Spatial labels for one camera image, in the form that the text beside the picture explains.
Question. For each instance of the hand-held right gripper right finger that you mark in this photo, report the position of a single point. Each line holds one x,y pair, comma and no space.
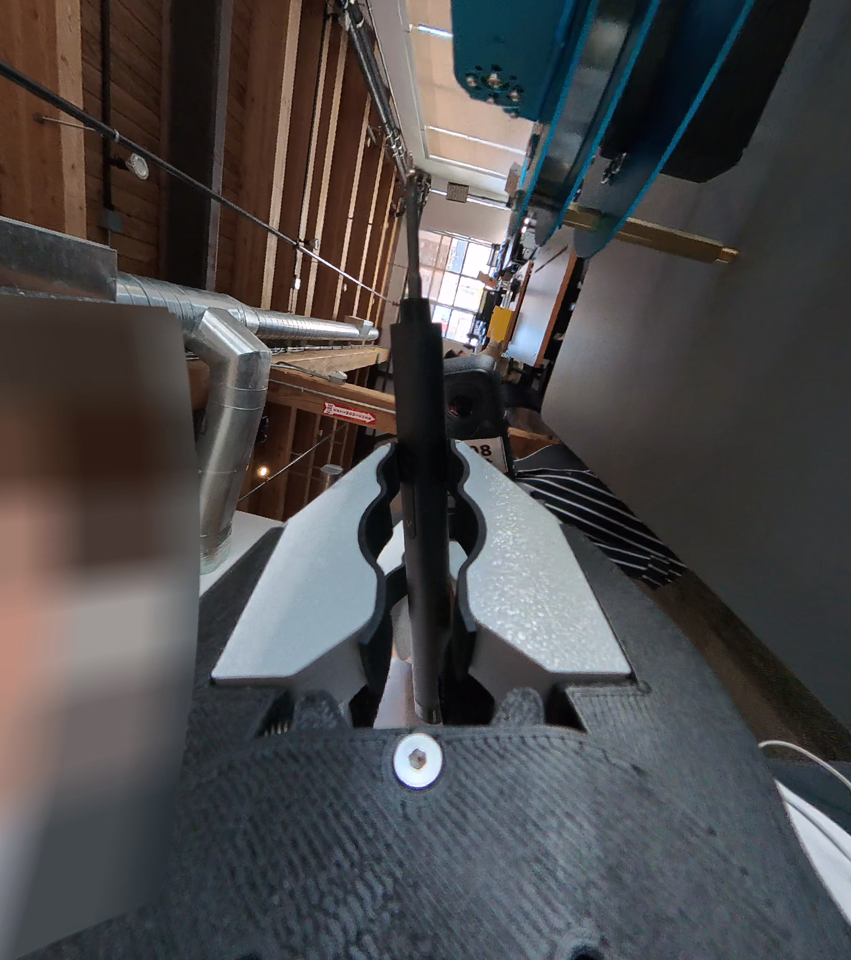
538,592

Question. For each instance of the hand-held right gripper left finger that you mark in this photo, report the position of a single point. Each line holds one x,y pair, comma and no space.
298,592

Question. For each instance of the black electric screwdriver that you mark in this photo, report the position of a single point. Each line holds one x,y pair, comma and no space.
419,420

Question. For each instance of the blue toy robot arm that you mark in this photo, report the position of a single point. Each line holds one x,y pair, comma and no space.
500,45

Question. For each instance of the yellow box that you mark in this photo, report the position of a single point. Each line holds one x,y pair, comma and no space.
502,326

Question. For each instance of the large paned window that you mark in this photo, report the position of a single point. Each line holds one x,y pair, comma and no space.
463,289

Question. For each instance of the black white striped cloth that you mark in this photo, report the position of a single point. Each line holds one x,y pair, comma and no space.
605,525

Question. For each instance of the red white sign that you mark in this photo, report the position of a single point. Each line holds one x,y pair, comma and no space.
350,413

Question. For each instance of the brass standoff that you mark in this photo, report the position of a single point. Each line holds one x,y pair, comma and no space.
665,236

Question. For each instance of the grey ceiling pipe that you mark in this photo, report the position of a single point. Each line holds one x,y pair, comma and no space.
373,82

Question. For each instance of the black tension rod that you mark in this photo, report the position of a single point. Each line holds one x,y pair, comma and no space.
208,189

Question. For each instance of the person's dark trousers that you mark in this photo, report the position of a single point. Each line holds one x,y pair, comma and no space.
823,806

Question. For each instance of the small round spotlight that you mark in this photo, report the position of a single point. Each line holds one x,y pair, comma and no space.
139,166

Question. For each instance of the silver metal air duct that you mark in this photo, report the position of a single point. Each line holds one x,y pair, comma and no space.
238,397

